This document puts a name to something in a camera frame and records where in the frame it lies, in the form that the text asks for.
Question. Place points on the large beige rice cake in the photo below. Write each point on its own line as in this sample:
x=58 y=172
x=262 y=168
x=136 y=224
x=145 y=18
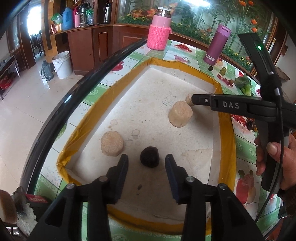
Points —
x=180 y=114

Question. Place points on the round beige rice cake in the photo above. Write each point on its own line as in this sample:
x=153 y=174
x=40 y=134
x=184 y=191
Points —
x=112 y=143

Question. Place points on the person's right hand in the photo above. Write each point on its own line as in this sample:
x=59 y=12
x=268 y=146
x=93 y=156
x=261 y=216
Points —
x=290 y=160

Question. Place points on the white plastic bucket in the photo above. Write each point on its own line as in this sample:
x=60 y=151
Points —
x=62 y=66

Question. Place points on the red flat box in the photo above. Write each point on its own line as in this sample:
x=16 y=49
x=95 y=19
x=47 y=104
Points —
x=37 y=199

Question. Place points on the purple thermos bottle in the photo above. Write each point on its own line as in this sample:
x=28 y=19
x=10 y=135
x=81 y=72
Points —
x=216 y=46

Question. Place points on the bamboo flower wall mural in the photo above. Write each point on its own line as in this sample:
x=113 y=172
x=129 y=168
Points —
x=196 y=14

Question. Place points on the green plastic package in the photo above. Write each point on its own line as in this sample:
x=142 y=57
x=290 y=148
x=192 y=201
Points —
x=56 y=18

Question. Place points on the blue thermos jug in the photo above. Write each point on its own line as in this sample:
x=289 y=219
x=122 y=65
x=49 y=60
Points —
x=67 y=19

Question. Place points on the black steel thermos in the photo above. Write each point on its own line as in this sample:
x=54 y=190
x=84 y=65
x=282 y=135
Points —
x=106 y=12
x=84 y=14

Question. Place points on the metal side table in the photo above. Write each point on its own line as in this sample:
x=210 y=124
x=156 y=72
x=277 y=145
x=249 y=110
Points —
x=9 y=67

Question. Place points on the pink jar knitted sleeve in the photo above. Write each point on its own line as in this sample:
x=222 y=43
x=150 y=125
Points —
x=158 y=34

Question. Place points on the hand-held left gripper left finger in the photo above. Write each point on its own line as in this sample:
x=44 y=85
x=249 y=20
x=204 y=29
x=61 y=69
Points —
x=122 y=172

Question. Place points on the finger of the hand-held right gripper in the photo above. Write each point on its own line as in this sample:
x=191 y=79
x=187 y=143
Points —
x=229 y=104

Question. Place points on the small beige rice cake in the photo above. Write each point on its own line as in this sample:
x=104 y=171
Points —
x=189 y=100

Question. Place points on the brown wooden cabinet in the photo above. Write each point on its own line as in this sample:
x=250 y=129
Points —
x=83 y=46

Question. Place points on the pink thermos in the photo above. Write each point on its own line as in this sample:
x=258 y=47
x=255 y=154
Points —
x=77 y=19

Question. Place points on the dark wooden chair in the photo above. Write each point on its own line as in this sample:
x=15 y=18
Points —
x=37 y=45

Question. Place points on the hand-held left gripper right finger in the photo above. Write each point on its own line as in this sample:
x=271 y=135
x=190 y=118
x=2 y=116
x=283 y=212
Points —
x=171 y=176

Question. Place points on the small brown jujube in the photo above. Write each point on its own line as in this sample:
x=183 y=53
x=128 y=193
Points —
x=230 y=81

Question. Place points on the white foam tray yellow edge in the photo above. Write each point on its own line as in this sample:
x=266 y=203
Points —
x=150 y=115

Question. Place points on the dark purple round fruit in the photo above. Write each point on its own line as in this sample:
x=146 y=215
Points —
x=149 y=157

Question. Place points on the green bottle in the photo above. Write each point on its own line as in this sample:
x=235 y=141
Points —
x=90 y=18

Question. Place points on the beige bread loaf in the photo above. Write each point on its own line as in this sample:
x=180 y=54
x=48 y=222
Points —
x=8 y=206

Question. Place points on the green leafy vegetable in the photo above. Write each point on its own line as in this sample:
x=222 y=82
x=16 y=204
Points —
x=244 y=84

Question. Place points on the white crumbly foam piece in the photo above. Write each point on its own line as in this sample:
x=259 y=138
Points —
x=26 y=215

